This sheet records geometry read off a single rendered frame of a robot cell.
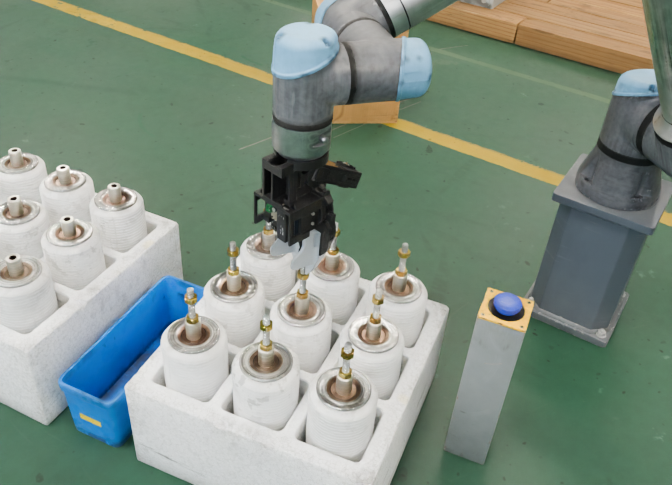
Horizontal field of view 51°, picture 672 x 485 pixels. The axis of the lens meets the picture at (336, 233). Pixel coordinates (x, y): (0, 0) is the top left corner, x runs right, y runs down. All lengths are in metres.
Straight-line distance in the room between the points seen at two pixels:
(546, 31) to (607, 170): 1.51
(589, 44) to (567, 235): 1.45
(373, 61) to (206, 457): 0.63
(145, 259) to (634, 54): 1.95
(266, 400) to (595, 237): 0.71
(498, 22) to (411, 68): 2.01
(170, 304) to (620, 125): 0.88
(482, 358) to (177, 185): 1.01
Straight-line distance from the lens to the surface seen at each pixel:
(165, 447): 1.16
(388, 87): 0.86
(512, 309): 1.03
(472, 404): 1.16
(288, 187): 0.89
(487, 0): 2.94
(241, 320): 1.12
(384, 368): 1.05
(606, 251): 1.41
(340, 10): 0.98
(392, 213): 1.75
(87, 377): 1.27
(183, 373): 1.05
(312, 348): 1.08
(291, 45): 0.81
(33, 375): 1.22
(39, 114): 2.22
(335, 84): 0.83
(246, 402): 1.02
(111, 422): 1.21
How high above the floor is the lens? 1.00
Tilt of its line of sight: 37 degrees down
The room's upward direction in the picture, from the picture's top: 5 degrees clockwise
